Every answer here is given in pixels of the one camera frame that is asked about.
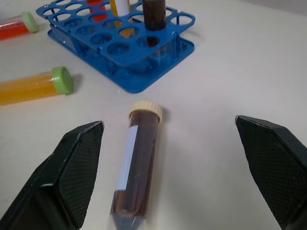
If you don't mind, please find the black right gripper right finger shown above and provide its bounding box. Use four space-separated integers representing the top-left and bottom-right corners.
235 115 307 230

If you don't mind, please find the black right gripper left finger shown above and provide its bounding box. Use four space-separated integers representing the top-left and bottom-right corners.
0 121 105 230

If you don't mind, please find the brown liquid tube beige cap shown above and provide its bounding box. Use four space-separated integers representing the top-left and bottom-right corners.
109 100 164 230
142 0 167 47

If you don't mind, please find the yellow liquid tube green cap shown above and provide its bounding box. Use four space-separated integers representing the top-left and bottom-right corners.
0 66 74 106
109 0 135 39

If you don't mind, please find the red liquid tube green cap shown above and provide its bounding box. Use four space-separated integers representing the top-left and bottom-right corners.
86 0 108 22
0 11 39 41

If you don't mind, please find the blue tube rack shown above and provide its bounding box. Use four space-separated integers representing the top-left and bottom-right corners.
35 0 196 94

